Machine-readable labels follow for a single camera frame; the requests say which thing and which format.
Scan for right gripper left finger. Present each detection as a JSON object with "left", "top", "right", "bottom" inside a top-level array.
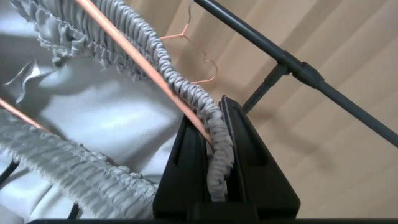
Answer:
[{"left": 152, "top": 114, "right": 210, "bottom": 219}]

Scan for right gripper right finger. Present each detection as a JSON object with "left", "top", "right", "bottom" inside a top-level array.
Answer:
[{"left": 218, "top": 95, "right": 302, "bottom": 219}]

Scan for beige curtain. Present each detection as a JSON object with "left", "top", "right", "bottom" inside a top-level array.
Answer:
[{"left": 124, "top": 0, "right": 398, "bottom": 220}]

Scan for pale grey shorts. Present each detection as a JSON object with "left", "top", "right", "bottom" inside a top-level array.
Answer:
[{"left": 0, "top": 0, "right": 236, "bottom": 220}]

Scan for black clothes rack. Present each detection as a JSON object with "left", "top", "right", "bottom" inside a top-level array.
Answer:
[{"left": 192, "top": 0, "right": 398, "bottom": 149}]

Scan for pink clothes hanger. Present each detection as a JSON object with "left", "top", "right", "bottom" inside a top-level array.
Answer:
[
  {"left": 159, "top": 5, "right": 219, "bottom": 85},
  {"left": 0, "top": 0, "right": 214, "bottom": 147}
]

